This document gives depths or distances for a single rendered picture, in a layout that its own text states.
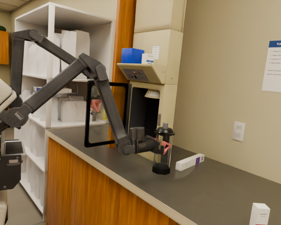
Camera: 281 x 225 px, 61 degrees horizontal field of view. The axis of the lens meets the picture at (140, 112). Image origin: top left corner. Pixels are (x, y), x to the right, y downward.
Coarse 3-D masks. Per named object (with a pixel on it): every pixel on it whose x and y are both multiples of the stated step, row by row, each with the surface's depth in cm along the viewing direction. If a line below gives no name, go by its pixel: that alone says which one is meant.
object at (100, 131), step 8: (96, 88) 140; (112, 88) 148; (120, 88) 152; (96, 96) 141; (120, 96) 153; (96, 104) 142; (120, 104) 154; (96, 112) 142; (104, 112) 147; (120, 112) 155; (96, 120) 143; (104, 120) 148; (96, 128) 144; (104, 128) 149; (96, 136) 145; (104, 136) 150; (112, 136) 154
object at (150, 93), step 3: (150, 90) 147; (153, 90) 146; (156, 90) 145; (147, 93) 149; (150, 93) 146; (153, 93) 145; (156, 93) 144; (159, 93) 144; (147, 96) 147; (150, 96) 145; (153, 96) 144; (156, 96) 144; (159, 96) 144
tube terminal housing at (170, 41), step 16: (144, 32) 145; (160, 32) 135; (176, 32) 133; (144, 48) 146; (160, 48) 136; (176, 48) 135; (160, 64) 136; (176, 64) 137; (176, 80) 140; (160, 96) 137; (160, 112) 137; (128, 128) 160
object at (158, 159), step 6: (174, 132) 124; (156, 138) 125; (162, 138) 122; (168, 138) 122; (168, 150) 124; (156, 156) 125; (162, 156) 123; (168, 156) 124; (156, 162) 125; (162, 162) 124; (168, 162) 125; (162, 168) 124; (168, 168) 126
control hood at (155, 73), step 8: (120, 64) 146; (128, 64) 140; (136, 64) 134; (144, 64) 129; (152, 64) 125; (144, 72) 135; (152, 72) 130; (160, 72) 130; (136, 80) 148; (152, 80) 136; (160, 80) 131
